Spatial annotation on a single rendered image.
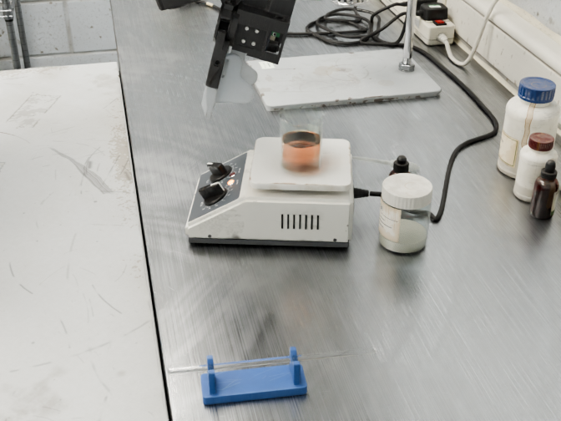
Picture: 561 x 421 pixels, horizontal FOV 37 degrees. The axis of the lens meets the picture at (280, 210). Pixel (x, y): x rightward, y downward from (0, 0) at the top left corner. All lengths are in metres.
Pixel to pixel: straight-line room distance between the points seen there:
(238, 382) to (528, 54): 0.80
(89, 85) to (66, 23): 2.04
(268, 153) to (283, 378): 0.32
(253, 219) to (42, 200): 0.31
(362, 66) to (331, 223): 0.57
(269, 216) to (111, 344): 0.24
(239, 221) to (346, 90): 0.48
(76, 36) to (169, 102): 2.15
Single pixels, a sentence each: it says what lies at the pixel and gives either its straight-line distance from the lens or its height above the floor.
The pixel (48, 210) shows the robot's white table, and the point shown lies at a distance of 1.12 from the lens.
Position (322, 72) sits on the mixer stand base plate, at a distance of 1.47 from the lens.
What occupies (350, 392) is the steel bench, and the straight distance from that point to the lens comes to 0.82.
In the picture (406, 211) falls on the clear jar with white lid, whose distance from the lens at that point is 0.97.
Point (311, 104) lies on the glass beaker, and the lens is 0.99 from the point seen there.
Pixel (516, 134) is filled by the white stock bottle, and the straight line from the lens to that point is 1.17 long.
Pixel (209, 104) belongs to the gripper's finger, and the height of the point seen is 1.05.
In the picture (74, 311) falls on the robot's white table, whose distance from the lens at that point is 0.94.
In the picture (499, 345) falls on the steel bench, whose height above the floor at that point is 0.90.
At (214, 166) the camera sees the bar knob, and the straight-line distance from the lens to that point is 1.05.
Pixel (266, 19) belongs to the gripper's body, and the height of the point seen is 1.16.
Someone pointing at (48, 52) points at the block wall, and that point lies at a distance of 3.54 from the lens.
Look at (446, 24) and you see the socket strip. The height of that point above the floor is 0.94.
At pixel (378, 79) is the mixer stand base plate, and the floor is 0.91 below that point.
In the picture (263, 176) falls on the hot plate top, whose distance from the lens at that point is 0.98.
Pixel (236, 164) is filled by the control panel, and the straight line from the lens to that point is 1.06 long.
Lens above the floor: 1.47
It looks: 32 degrees down
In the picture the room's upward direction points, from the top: straight up
